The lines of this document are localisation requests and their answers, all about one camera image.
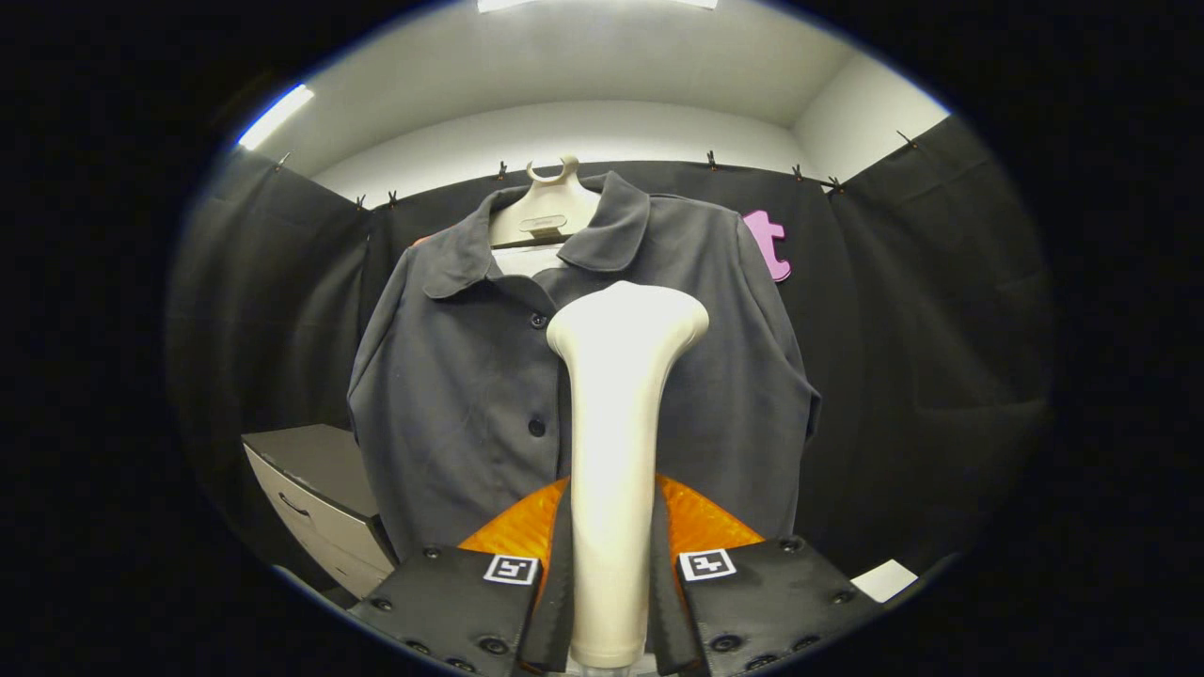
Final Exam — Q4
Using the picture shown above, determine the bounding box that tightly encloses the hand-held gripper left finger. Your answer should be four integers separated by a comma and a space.
346, 475, 573, 676

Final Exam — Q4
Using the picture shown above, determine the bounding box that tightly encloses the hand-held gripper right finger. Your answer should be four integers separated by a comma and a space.
654, 473, 885, 676

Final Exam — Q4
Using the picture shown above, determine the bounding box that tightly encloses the white garment steamer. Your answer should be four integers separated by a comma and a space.
546, 280, 711, 670

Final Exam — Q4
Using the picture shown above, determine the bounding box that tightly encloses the dark grey button shirt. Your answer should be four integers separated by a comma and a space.
346, 169, 822, 560

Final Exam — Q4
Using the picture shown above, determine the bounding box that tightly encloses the cream garment hanger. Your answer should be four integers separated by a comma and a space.
489, 155, 603, 247

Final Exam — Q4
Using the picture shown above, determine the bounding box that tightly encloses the white table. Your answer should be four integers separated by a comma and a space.
851, 559, 919, 604

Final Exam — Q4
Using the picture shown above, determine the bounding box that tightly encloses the grey top drawer cabinet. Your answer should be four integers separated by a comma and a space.
242, 423, 401, 600

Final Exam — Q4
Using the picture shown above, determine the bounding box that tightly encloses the row of small backdrop clips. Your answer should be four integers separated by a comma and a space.
275, 132, 918, 210

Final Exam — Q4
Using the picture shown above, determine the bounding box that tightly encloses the wide ceiling light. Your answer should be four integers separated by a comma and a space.
477, 0, 721, 12

